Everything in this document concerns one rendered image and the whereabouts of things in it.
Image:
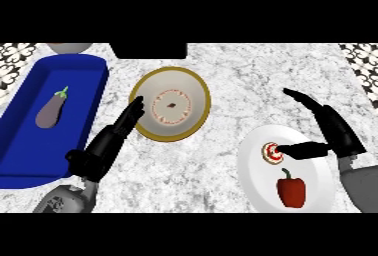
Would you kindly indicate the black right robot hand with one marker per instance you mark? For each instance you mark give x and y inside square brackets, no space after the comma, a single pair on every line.
[340,131]

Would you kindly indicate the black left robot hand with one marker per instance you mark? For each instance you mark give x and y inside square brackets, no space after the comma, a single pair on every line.
[105,146]

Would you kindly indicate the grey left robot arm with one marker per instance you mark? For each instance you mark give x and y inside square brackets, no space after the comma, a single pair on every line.
[67,199]

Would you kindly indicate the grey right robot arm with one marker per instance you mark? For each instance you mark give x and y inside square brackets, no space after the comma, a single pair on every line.
[359,185]

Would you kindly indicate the white plate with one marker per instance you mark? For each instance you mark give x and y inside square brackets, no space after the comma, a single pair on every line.
[288,173]

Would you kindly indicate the gold-rimmed grey bowl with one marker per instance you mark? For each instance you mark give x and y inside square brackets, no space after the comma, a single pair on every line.
[171,104]

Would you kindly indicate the grey round bowl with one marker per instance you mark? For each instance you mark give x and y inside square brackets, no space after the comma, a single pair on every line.
[68,47]

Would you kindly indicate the purple eggplant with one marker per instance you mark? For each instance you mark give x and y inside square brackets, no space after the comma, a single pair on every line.
[50,111]

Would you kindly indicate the blue rectangular tray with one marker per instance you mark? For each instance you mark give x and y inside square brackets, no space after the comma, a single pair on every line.
[30,126]

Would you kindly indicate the red bell pepper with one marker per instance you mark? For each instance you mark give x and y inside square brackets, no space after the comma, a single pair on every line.
[291,191]

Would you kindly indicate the black appliance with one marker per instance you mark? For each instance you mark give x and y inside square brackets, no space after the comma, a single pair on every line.
[148,50]

